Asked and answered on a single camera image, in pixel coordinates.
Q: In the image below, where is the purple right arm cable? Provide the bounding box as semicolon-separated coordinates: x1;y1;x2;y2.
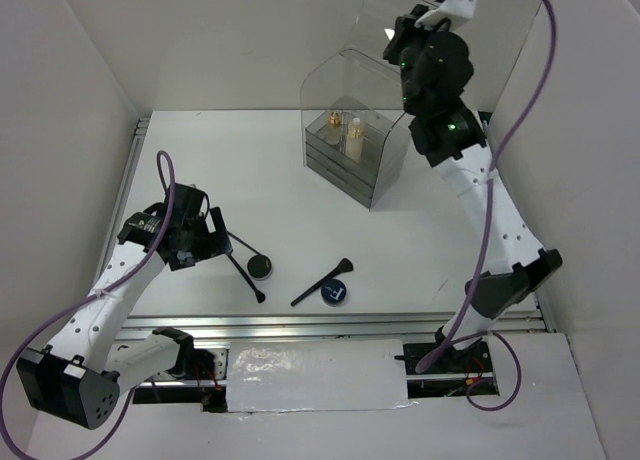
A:
414;0;557;412

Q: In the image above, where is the black thin makeup brush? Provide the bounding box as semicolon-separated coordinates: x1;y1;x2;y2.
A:
227;231;265;256

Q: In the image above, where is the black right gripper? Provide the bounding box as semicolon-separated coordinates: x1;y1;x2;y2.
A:
381;3;449;115

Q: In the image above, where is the aluminium frame rail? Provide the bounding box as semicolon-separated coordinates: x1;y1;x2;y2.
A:
99;309;557;342

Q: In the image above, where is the small gold cap bottle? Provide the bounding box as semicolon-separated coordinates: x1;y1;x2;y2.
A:
326;111;342;147

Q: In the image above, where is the cream foundation bottle gold collar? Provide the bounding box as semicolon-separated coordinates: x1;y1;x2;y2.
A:
345;117;365;163

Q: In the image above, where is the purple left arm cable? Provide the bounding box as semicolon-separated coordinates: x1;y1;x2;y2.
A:
0;150;178;456

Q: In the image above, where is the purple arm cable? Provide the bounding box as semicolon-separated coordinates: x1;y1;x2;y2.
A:
414;0;557;412
0;150;178;456

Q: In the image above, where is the black fan makeup brush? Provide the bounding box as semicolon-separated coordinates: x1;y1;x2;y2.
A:
290;258;354;307

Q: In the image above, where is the blue round jar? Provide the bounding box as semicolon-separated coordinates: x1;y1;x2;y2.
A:
320;278;348;307

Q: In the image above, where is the black small makeup brush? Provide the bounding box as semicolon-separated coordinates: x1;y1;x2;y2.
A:
227;253;266;304

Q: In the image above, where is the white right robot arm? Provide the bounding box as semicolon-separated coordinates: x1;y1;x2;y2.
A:
383;14;562;372

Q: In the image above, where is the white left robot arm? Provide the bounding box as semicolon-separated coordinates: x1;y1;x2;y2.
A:
16;184;231;430

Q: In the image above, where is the clear acrylic makeup organizer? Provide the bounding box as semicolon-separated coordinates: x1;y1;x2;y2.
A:
300;0;434;209

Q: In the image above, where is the black round compact jar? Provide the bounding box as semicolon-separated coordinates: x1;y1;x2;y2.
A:
246;254;273;281

